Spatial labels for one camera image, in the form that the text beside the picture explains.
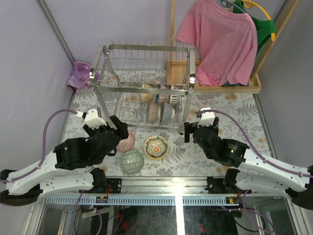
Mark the blue grey clothes hanger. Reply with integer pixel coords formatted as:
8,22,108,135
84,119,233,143
220,0,236,12

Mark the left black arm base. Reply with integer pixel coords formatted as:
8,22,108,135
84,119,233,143
79,178,122,194

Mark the yellow rimmed floral bowl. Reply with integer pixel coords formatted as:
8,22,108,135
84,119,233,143
143,136,169,160

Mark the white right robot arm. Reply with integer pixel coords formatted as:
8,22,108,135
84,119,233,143
184,117,313,210

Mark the green t-shirt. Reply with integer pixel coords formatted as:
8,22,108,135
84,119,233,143
232,0,276,54

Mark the aluminium rail frame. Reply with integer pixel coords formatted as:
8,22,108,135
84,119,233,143
24,94,313,235

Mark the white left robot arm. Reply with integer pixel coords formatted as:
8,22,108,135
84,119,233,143
0,112,129,206

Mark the brown lattice patterned bowl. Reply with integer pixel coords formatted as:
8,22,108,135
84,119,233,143
146,101,161,122

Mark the tan yellow bowl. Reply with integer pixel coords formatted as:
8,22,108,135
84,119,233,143
141,83,154,103

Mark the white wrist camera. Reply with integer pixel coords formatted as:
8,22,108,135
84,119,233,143
196,107,215,127
75,106,107,129

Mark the pink t-shirt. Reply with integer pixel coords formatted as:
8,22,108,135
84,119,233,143
177,0,258,86

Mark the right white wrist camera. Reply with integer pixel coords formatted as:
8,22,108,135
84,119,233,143
196,107,215,127

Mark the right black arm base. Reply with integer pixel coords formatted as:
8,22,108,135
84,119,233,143
205,177,242,194

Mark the blue triangle patterned bowl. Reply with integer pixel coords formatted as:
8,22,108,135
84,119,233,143
155,85,167,104

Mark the steel two-tier dish rack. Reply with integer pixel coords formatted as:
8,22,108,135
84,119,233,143
89,44,196,134

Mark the yellow clothes hanger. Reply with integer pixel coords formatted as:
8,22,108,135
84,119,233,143
241,0,276,42

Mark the purple crumpled cloth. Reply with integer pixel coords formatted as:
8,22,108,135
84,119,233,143
67,62,92,94

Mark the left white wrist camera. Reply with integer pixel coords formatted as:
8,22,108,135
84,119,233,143
75,106,107,129

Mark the green circle patterned bowl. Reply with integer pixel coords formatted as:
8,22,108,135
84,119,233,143
120,150,144,175

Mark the red patterned bowl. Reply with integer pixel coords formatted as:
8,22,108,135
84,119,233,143
116,131,136,153

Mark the scalloped green orange bowl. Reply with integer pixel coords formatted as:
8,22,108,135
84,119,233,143
146,138,167,158

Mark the black white patterned bowl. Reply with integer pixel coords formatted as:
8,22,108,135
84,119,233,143
160,102,175,123

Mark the striped white bowl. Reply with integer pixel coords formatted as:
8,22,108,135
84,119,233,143
169,85,179,106

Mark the wooden clothes stand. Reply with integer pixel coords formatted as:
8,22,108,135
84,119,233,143
166,0,300,94

